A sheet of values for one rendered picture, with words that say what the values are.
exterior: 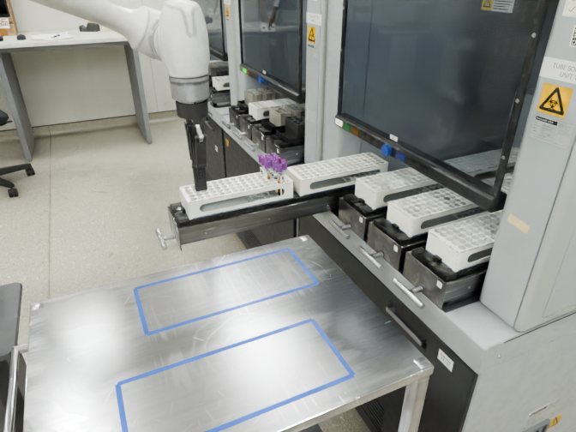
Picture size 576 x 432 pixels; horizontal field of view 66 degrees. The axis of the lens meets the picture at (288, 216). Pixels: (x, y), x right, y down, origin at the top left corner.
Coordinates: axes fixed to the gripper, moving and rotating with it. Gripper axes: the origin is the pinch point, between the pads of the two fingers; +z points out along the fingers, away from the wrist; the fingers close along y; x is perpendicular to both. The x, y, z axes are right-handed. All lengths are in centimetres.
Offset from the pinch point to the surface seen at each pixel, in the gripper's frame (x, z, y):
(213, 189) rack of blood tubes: -3.3, 4.2, 0.5
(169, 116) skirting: -52, 86, 350
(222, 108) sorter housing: -41, 17, 117
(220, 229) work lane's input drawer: -2.5, 12.6, -6.7
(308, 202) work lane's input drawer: -28.3, 10.5, -6.7
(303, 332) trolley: -4, 8, -54
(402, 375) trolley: -14, 8, -69
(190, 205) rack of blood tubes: 4.2, 4.8, -4.9
